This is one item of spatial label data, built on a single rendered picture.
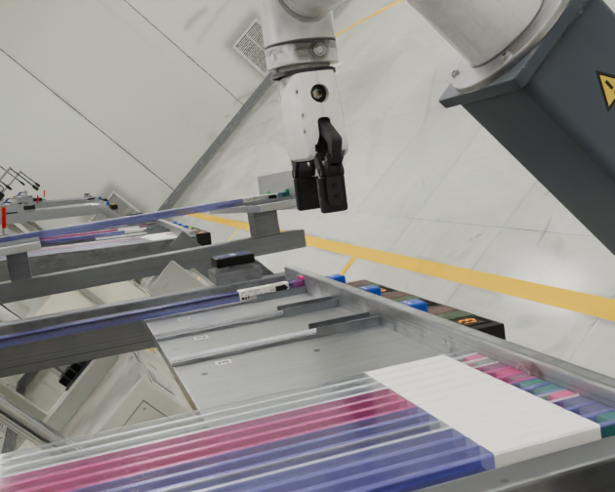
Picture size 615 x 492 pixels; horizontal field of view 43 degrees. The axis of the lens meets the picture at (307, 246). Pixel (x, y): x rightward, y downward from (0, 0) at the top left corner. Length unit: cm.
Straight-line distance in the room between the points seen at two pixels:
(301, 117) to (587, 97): 36
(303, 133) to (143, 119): 757
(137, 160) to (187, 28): 150
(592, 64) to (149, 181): 756
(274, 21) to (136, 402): 110
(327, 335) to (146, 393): 113
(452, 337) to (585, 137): 49
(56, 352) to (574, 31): 74
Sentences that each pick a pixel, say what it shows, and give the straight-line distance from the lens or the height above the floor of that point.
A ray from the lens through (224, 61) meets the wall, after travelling 864.
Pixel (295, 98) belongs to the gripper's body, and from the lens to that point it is 90.
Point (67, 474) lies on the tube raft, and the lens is 45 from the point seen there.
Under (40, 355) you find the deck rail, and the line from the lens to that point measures 98.
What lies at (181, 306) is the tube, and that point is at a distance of 89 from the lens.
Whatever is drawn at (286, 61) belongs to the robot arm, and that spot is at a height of 91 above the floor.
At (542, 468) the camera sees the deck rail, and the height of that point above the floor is 78.
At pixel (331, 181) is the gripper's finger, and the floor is 79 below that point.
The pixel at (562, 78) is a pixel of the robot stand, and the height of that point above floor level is 64.
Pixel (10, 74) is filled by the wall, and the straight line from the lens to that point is 846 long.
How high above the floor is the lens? 101
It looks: 16 degrees down
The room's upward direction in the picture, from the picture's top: 50 degrees counter-clockwise
